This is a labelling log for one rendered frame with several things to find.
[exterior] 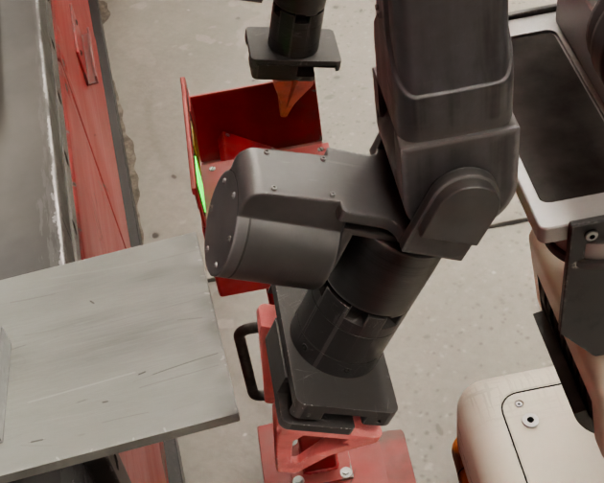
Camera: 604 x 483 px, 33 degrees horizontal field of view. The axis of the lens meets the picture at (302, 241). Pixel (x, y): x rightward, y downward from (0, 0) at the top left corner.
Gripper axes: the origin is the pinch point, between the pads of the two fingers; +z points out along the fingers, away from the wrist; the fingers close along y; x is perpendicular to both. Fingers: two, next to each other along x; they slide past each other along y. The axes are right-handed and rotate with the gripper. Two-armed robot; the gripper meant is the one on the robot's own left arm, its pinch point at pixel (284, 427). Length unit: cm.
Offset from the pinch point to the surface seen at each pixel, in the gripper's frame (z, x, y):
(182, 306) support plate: 2.3, -5.4, -12.0
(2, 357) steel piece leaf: 6.7, -17.6, -9.0
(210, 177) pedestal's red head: 21, 6, -50
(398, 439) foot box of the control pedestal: 80, 59, -60
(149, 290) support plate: 3.4, -7.6, -14.2
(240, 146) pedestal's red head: 23, 11, -60
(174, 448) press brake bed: 95, 23, -64
